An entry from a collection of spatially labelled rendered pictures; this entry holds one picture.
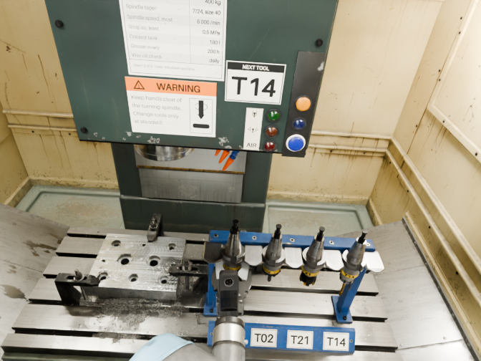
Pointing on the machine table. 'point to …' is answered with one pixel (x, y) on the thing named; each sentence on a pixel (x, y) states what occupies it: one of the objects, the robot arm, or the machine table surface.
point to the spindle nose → (150, 152)
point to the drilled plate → (110, 289)
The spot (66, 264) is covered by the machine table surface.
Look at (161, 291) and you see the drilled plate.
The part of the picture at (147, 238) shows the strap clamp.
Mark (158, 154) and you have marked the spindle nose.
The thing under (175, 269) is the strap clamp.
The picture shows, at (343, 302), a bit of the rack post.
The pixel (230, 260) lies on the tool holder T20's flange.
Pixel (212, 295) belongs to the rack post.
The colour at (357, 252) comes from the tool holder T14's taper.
